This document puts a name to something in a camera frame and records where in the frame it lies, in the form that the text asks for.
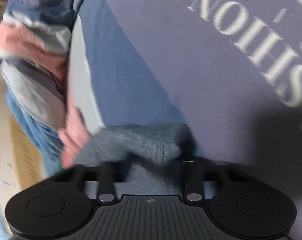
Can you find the striped crumpled quilt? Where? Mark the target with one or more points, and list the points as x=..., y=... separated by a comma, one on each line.
x=35, y=37

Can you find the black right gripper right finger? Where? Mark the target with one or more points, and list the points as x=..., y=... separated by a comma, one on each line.
x=204, y=181

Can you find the grey knitted sweater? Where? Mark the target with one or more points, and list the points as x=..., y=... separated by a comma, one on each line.
x=149, y=154

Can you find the blue purple printed bed sheet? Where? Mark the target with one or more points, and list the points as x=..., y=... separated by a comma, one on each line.
x=229, y=69

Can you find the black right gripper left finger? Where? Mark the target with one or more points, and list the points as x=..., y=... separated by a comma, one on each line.
x=106, y=175

